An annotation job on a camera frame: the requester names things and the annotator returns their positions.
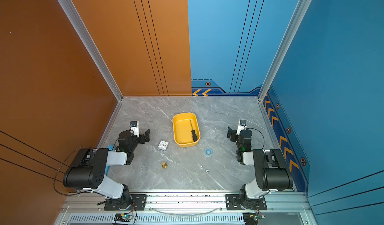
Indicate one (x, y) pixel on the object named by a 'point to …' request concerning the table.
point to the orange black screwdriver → (194, 137)
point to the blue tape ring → (208, 152)
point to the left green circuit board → (123, 217)
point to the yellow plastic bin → (186, 129)
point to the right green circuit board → (252, 218)
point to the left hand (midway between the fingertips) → (141, 127)
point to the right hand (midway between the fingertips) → (236, 127)
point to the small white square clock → (163, 145)
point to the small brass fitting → (164, 165)
